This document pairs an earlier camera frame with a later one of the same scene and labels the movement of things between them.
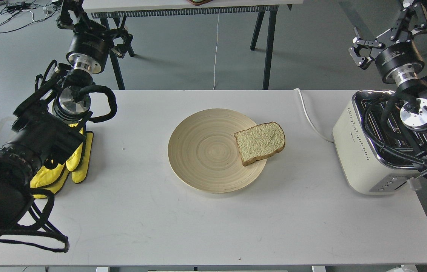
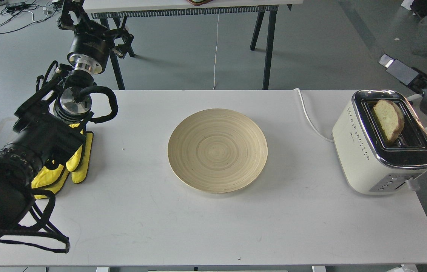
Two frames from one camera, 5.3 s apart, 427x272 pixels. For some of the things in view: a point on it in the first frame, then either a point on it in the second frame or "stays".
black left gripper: [91, 42] stays
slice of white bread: [260, 141] to [390, 119]
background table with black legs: [112, 13] stays
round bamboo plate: [203, 151] stays
